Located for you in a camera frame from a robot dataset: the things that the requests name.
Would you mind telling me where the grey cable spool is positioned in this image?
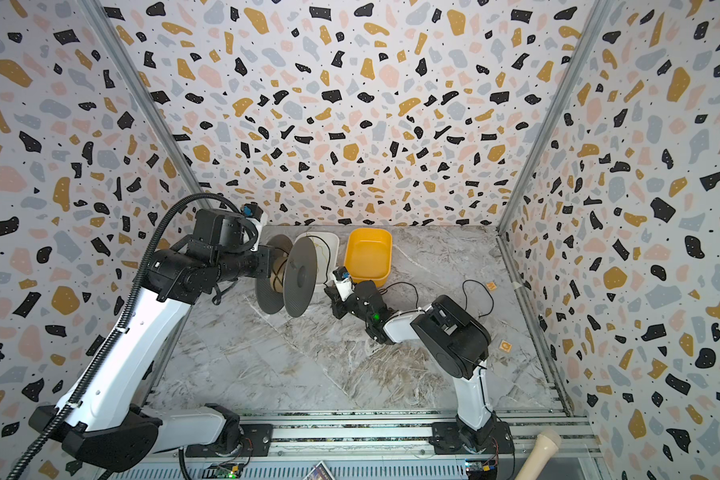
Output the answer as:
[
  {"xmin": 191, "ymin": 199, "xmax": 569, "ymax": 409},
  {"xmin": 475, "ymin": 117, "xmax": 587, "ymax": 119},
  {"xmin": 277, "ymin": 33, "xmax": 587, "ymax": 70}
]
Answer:
[{"xmin": 255, "ymin": 234, "xmax": 318, "ymax": 317}]

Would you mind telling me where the black cable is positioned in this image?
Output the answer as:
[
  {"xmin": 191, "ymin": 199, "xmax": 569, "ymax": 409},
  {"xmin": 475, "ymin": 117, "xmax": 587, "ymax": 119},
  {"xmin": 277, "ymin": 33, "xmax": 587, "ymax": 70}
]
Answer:
[{"xmin": 311, "ymin": 233, "xmax": 495, "ymax": 322}]

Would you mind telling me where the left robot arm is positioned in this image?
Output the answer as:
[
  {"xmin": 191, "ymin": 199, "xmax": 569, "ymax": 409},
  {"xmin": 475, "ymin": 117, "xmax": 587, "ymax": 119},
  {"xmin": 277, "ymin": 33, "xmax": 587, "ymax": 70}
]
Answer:
[{"xmin": 20, "ymin": 203, "xmax": 273, "ymax": 472}]

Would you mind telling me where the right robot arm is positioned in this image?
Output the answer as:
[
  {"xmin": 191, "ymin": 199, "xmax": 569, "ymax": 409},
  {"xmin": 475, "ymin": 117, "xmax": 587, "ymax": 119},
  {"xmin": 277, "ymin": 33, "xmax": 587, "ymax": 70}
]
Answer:
[{"xmin": 324, "ymin": 277, "xmax": 509, "ymax": 454}]

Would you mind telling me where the yellow rectangular tray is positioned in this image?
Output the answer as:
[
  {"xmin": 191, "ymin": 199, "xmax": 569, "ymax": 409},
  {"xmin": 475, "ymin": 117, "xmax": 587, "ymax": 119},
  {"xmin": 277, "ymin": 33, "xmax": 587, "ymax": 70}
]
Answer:
[{"xmin": 344, "ymin": 228, "xmax": 393, "ymax": 288}]

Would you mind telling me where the white rectangular tray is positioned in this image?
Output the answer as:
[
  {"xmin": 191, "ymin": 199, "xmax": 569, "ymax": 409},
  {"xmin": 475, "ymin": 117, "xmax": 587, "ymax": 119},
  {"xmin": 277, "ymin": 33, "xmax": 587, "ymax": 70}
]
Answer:
[{"xmin": 296, "ymin": 231, "xmax": 340, "ymax": 284}]

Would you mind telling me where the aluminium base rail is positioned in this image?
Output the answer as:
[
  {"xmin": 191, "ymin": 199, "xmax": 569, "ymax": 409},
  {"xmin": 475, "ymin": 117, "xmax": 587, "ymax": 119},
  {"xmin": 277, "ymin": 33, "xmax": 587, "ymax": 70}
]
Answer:
[{"xmin": 121, "ymin": 408, "xmax": 610, "ymax": 479}]

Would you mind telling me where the wooden mallet handle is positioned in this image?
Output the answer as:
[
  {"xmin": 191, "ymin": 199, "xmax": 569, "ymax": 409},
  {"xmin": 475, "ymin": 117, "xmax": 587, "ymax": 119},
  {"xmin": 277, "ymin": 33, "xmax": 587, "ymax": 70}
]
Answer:
[{"xmin": 515, "ymin": 429, "xmax": 562, "ymax": 480}]

